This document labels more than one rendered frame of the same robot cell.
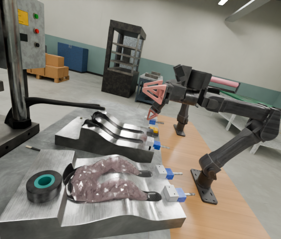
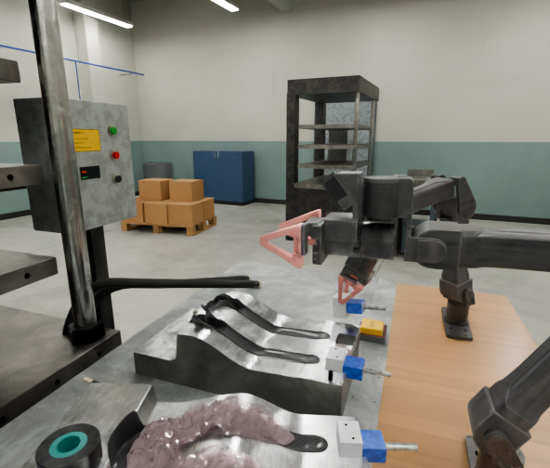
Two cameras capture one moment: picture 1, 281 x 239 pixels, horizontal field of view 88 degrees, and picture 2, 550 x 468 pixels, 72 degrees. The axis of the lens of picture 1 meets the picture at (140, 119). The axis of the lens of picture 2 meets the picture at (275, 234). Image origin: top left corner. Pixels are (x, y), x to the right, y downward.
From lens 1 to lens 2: 23 cm
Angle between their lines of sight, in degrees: 22
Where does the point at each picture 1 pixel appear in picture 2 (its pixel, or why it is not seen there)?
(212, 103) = (428, 250)
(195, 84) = (377, 209)
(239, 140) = not seen: outside the picture
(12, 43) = (66, 189)
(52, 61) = (182, 193)
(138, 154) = (306, 393)
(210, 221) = not seen: outside the picture
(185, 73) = (347, 190)
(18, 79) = (78, 249)
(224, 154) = (526, 387)
